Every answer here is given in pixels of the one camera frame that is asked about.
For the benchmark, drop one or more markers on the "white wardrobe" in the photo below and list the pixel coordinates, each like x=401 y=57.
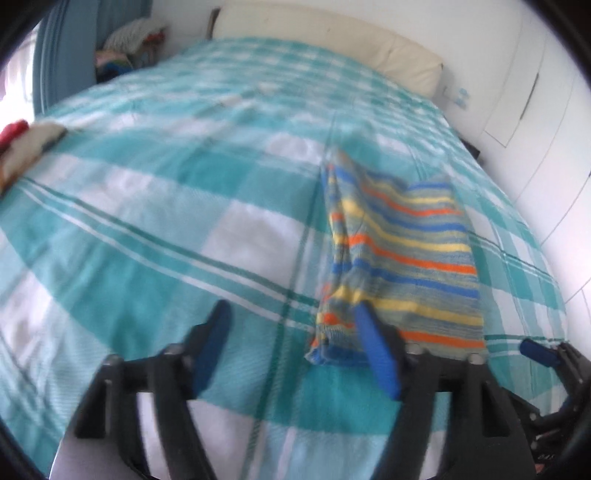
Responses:
x=554 y=115

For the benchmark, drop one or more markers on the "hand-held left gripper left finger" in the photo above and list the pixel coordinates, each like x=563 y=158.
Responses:
x=212 y=341

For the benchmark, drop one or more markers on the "teal white checked blanket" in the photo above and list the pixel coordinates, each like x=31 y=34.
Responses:
x=161 y=230

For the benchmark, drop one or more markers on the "striped knit sweater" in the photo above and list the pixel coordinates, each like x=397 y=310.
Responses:
x=415 y=258

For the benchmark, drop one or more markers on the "red cloth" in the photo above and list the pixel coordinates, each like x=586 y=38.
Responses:
x=11 y=131

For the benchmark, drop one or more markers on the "cream pillow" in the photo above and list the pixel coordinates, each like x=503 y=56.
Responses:
x=346 y=41

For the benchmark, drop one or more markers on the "white wall socket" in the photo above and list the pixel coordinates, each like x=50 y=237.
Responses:
x=459 y=97

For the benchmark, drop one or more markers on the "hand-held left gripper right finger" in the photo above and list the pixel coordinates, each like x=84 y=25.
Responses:
x=376 y=355

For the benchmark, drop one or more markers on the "blue curtain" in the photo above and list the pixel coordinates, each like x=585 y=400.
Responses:
x=64 y=55

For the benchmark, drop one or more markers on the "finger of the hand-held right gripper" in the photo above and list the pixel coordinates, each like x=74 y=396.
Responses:
x=535 y=350

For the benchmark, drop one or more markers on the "beige cushion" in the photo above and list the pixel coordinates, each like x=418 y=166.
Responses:
x=27 y=147

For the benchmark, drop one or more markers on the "pile of clothes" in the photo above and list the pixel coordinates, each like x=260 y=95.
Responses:
x=129 y=37

